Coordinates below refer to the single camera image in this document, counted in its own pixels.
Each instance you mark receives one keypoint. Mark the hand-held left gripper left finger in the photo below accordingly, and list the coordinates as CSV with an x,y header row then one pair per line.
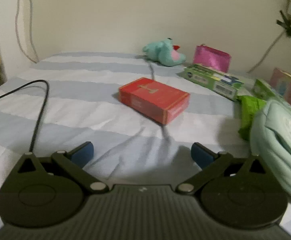
x,y
83,153

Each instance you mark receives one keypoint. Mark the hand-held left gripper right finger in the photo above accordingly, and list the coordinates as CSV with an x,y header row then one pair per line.
x,y
200,155

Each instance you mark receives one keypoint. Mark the red cardboard box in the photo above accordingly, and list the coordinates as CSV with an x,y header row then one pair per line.
x,y
151,97

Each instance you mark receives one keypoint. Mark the teal plush toy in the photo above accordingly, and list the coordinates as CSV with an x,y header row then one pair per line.
x,y
168,53

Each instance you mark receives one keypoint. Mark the striped bed sheet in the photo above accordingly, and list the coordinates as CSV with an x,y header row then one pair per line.
x,y
85,110

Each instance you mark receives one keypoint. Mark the bright green cloth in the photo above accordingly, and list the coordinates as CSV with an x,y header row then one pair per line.
x,y
249,112

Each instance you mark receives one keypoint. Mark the green toothpaste box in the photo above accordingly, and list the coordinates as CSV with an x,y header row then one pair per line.
x,y
210,78

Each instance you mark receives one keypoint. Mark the mint green fabric bag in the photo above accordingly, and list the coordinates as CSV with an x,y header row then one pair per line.
x,y
278,150

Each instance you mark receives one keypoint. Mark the pale green plastic packet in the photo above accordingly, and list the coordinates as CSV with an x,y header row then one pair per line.
x,y
263,90

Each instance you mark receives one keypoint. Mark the pink zip pouch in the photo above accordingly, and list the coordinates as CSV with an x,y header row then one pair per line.
x,y
211,57

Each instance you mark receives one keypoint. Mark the pink pastel book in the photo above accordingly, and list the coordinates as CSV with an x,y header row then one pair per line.
x,y
290,90

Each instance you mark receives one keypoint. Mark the black cross wall decoration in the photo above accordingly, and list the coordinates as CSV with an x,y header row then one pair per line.
x,y
289,28

